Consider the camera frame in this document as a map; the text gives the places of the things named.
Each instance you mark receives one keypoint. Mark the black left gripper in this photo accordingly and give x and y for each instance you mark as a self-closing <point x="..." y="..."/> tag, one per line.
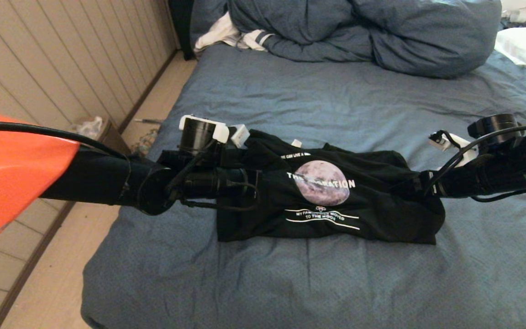
<point x="219" y="183"/>

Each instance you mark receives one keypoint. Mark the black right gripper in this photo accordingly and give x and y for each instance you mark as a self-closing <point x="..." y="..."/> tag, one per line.
<point x="482" y="180"/>

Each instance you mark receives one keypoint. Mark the black printed t-shirt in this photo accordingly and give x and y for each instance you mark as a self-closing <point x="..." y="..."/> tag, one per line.
<point x="372" y="205"/>

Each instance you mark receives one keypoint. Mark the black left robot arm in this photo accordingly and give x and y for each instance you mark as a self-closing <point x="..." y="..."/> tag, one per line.
<point x="16" y="169"/>

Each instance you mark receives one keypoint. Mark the green patterned slippers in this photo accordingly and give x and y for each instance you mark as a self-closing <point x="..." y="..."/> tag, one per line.
<point x="146" y="139"/>

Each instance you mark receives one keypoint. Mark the bronze trash bin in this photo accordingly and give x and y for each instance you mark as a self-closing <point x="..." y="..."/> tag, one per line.
<point x="110" y="137"/>

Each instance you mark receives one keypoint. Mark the blue bed sheet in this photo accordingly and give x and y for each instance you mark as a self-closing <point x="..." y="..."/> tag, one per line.
<point x="336" y="91"/>

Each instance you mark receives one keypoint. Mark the white striped garment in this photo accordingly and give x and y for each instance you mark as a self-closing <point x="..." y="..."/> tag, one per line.
<point x="219" y="34"/>

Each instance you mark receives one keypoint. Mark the black bedside furniture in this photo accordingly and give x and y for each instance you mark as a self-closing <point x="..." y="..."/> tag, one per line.
<point x="181" y="27"/>

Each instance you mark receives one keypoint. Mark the crumpled blue duvet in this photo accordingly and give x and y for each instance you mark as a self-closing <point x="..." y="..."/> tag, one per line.
<point x="404" y="36"/>

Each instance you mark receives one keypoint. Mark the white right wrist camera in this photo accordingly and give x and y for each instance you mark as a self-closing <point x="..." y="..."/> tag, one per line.
<point x="454" y="144"/>

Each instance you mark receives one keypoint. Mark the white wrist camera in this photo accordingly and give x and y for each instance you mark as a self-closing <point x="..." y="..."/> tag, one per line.
<point x="240" y="135"/>
<point x="454" y="144"/>

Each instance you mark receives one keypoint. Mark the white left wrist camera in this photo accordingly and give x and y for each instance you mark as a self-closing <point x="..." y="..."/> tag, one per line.
<point x="240" y="135"/>

